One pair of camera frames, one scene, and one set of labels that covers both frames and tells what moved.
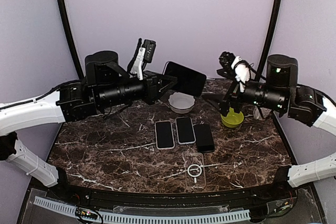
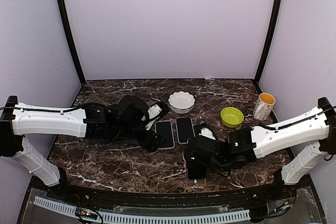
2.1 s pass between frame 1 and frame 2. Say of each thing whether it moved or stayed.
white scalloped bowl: stayed
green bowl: stayed
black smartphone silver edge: stayed
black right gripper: moved
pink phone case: stayed
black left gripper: moved
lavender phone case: stayed
